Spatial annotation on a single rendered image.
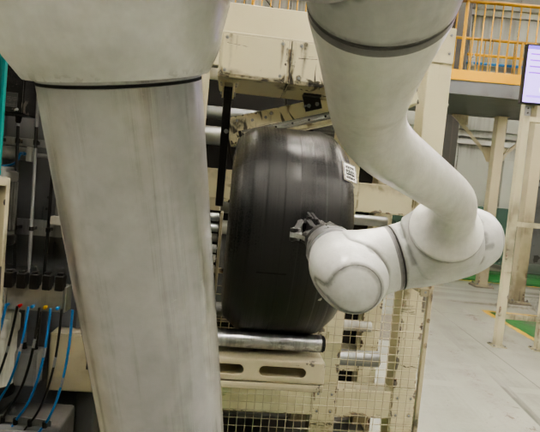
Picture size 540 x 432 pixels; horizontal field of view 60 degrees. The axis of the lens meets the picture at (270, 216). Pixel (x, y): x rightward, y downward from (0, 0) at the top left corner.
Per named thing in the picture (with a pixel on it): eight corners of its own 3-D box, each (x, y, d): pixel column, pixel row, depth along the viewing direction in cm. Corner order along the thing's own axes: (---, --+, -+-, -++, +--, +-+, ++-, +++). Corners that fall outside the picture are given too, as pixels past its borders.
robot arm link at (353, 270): (311, 293, 80) (387, 276, 80) (328, 335, 64) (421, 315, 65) (298, 233, 77) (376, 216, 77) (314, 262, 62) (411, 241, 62)
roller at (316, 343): (192, 324, 120) (192, 328, 125) (189, 342, 119) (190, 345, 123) (326, 333, 124) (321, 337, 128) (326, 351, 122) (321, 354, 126)
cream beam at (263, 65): (217, 75, 149) (221, 28, 148) (219, 92, 174) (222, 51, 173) (402, 97, 154) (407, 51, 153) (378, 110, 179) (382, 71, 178)
